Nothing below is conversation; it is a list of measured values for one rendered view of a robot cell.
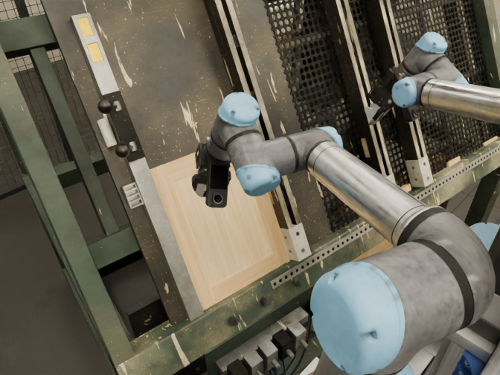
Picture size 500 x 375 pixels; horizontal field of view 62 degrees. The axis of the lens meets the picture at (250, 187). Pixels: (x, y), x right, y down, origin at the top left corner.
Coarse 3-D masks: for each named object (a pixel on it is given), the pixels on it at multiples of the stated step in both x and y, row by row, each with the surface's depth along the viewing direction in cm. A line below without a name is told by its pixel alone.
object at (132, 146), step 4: (120, 144) 109; (124, 144) 110; (128, 144) 120; (132, 144) 120; (116, 148) 109; (120, 148) 109; (124, 148) 109; (128, 148) 110; (132, 148) 120; (136, 148) 120; (116, 152) 109; (120, 152) 109; (124, 152) 109; (128, 152) 110; (120, 156) 110; (124, 156) 110
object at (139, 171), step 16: (80, 16) 114; (80, 32) 114; (96, 32) 116; (80, 48) 118; (96, 64) 116; (96, 80) 117; (112, 80) 119; (112, 128) 122; (144, 160) 124; (144, 176) 124; (144, 192) 124; (144, 208) 126; (160, 208) 126; (160, 224) 126; (160, 240) 126; (176, 256) 129; (176, 272) 129; (176, 288) 131; (192, 288) 132; (192, 304) 132; (192, 320) 132
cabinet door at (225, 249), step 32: (192, 160) 133; (160, 192) 128; (192, 192) 134; (192, 224) 134; (224, 224) 140; (256, 224) 146; (192, 256) 134; (224, 256) 140; (256, 256) 146; (288, 256) 152; (224, 288) 140
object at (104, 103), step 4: (100, 100) 107; (104, 100) 107; (108, 100) 107; (100, 104) 106; (104, 104) 106; (108, 104) 107; (112, 104) 108; (116, 104) 117; (120, 104) 118; (100, 108) 107; (104, 108) 106; (108, 108) 107; (112, 108) 108; (116, 108) 117; (120, 108) 118; (104, 112) 107; (108, 112) 108
